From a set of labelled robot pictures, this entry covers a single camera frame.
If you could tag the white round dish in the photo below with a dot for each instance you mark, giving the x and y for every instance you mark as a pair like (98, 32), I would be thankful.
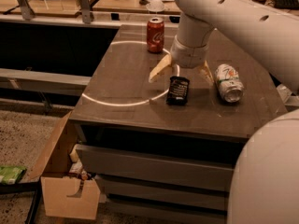
(155, 6)

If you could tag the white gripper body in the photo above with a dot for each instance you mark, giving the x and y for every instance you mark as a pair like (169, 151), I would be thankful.
(189, 55)

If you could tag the left metal bracket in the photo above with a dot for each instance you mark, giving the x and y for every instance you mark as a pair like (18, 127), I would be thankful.
(26, 11)

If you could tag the black rxbar chocolate bar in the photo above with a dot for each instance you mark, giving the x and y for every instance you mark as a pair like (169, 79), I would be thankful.
(178, 91)

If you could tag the white green soda can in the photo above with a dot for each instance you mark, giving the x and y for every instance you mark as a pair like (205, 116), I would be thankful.
(228, 83)

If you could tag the middle metal bracket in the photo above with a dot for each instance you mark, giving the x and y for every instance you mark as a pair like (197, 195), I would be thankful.
(86, 14)

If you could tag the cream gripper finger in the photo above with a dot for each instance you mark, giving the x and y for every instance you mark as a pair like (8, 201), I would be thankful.
(163, 65)
(205, 73)

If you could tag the red cola can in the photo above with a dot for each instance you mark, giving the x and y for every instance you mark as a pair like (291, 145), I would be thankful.
(155, 35)

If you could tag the grey drawer cabinet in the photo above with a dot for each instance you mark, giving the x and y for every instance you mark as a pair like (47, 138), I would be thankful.
(172, 162)

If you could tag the metal bracket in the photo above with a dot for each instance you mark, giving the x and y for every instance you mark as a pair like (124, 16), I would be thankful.
(26, 11)
(86, 14)

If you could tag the green snack bag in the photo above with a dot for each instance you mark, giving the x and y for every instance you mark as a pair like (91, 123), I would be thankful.
(10, 175)

